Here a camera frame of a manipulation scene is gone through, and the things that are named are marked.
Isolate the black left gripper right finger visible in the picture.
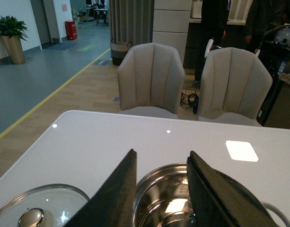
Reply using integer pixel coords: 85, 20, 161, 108
187, 151, 276, 227

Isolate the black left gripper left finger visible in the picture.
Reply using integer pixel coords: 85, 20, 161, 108
65, 149, 137, 227

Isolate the glass pot lid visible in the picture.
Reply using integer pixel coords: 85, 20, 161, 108
0, 183, 90, 227

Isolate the white electric cooking pot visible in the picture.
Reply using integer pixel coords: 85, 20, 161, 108
132, 162, 290, 227

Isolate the dark cabinet at right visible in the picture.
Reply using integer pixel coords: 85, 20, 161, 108
256, 26, 290, 129

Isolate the right beige upholstered chair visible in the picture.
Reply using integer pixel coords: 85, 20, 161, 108
197, 47, 272, 127

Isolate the beige upholstered chair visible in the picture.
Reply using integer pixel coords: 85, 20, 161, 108
197, 47, 272, 127
117, 43, 185, 119

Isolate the left beige upholstered chair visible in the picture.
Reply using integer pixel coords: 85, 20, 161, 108
117, 43, 185, 119

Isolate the striped woven basket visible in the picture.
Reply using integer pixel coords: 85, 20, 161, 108
110, 38, 132, 66

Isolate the red fire extinguisher box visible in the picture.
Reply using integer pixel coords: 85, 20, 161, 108
65, 20, 77, 40

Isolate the white drawer cabinet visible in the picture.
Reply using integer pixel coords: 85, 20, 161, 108
152, 0, 192, 62

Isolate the person in black clothes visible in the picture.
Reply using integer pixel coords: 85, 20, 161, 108
192, 0, 231, 89

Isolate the person in dark jacket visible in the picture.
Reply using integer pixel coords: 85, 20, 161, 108
244, 0, 290, 52

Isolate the potted green plant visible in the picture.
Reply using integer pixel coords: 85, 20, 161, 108
0, 16, 27, 64

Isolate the black floor cable bundle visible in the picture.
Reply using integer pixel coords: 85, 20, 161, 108
180, 86, 200, 114

